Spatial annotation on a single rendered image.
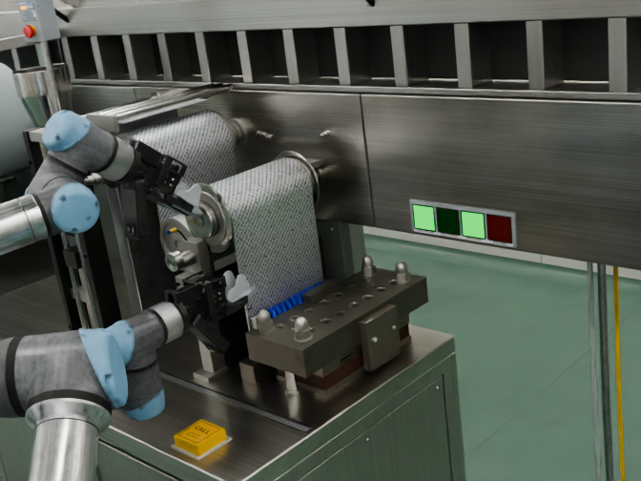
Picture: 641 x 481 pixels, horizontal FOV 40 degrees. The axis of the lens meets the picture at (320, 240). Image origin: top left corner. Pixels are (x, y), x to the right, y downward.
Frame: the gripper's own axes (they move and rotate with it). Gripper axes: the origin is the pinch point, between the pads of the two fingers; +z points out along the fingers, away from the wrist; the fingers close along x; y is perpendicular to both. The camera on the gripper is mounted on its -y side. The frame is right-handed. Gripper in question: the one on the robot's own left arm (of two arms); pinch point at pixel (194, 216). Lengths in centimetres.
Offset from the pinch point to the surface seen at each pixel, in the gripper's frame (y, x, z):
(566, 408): 5, 7, 203
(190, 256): -7.2, 2.8, 5.3
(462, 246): 82, 127, 283
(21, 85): 23, 71, -9
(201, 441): -39.9, -18.2, 6.1
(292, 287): -4.7, -5.5, 28.2
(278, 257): -0.3, -5.5, 20.8
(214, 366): -26.3, 2.5, 22.3
